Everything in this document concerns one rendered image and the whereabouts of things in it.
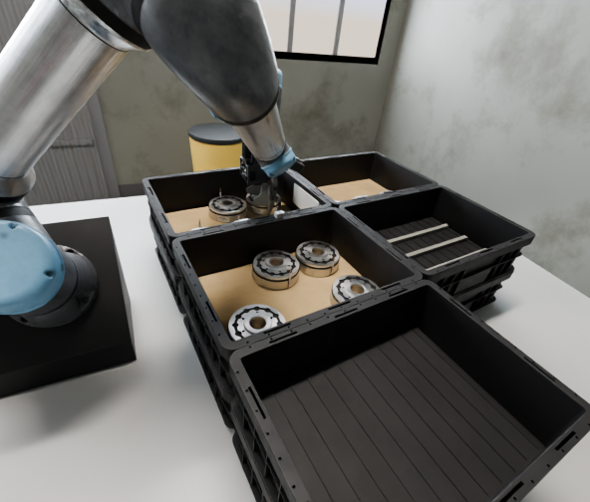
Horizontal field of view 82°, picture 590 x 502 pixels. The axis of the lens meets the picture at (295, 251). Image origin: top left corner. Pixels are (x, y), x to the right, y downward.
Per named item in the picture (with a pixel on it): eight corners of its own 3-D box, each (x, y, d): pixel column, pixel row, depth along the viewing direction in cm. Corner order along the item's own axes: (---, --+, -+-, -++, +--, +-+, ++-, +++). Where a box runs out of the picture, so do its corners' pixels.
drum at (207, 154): (240, 199, 280) (241, 123, 244) (251, 223, 251) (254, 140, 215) (191, 202, 267) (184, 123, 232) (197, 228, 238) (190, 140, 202)
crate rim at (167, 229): (278, 169, 106) (278, 161, 104) (333, 213, 85) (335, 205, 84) (142, 186, 87) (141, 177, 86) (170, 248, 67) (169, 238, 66)
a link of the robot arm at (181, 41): (305, 31, 28) (306, 157, 76) (227, -84, 27) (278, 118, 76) (191, 115, 28) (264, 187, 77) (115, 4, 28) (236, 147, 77)
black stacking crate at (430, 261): (409, 320, 71) (426, 278, 64) (328, 245, 91) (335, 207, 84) (514, 272, 89) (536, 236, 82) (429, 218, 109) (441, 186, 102)
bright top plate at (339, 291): (355, 317, 64) (356, 315, 63) (322, 285, 70) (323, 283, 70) (391, 299, 69) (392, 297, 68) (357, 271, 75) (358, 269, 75)
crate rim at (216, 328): (225, 365, 47) (224, 353, 45) (170, 248, 67) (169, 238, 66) (423, 286, 65) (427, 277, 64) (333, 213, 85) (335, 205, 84)
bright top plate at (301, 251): (313, 273, 73) (313, 271, 73) (287, 249, 80) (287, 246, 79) (347, 260, 78) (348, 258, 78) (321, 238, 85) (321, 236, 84)
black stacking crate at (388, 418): (341, 665, 32) (368, 651, 26) (227, 402, 52) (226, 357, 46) (553, 457, 50) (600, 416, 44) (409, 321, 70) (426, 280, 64)
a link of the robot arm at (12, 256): (16, 333, 52) (-30, 334, 40) (-37, 261, 51) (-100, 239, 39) (93, 288, 57) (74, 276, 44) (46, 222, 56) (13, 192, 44)
